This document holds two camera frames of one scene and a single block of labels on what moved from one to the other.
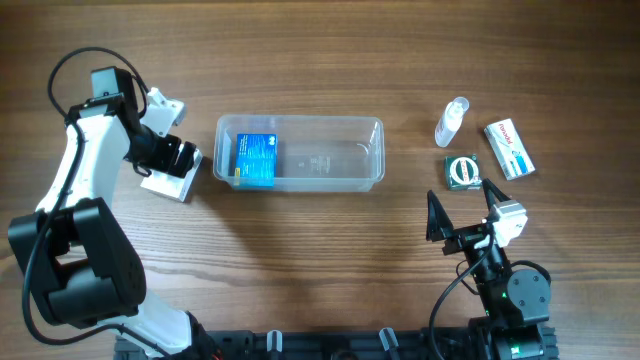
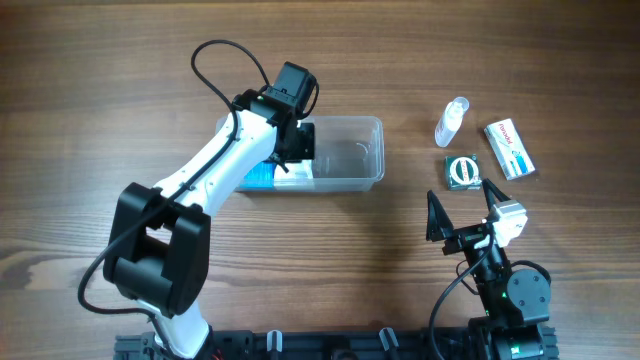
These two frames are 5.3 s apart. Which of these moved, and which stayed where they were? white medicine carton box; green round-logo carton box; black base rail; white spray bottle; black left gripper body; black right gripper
Moved: white medicine carton box; black left gripper body
Stayed: black right gripper; green round-logo carton box; white spray bottle; black base rail
